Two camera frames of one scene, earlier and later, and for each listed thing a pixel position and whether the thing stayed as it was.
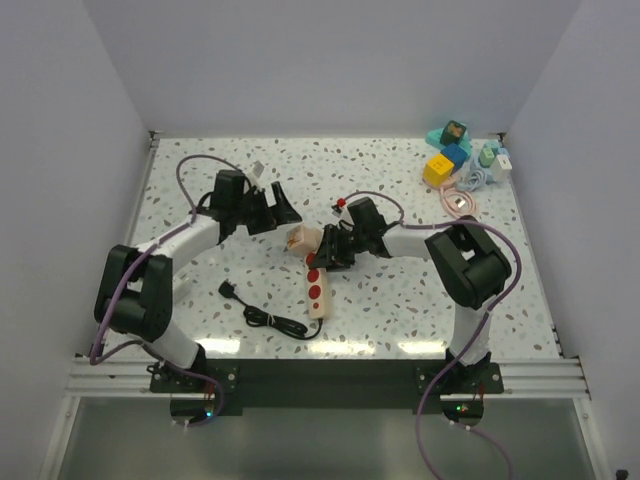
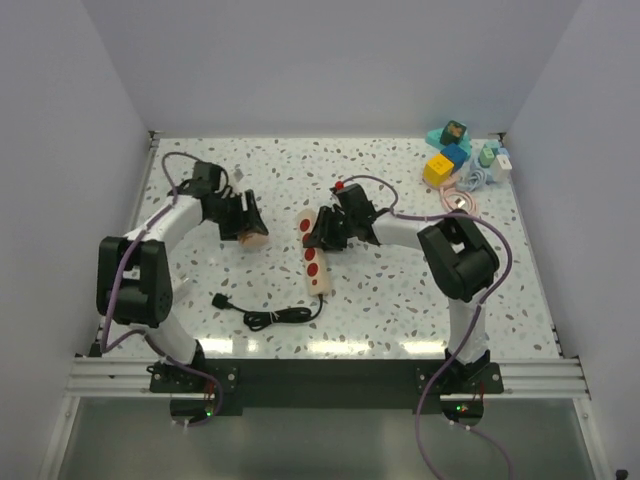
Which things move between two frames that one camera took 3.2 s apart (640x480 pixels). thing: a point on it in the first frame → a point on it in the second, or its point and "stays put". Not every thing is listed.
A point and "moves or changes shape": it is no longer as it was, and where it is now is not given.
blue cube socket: x=456 y=154 stays put
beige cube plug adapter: x=302 y=240 → x=254 y=240
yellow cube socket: x=437 y=169 stays put
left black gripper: x=268 y=221 → x=248 y=220
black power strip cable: x=256 y=317 moves or changes shape
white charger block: x=501 y=169 stays put
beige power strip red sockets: x=316 y=288 moves or changes shape
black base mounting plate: x=326 y=383 stays put
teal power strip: x=434 y=137 stays put
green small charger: x=486 y=157 stays put
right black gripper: x=330 y=256 → x=325 y=238
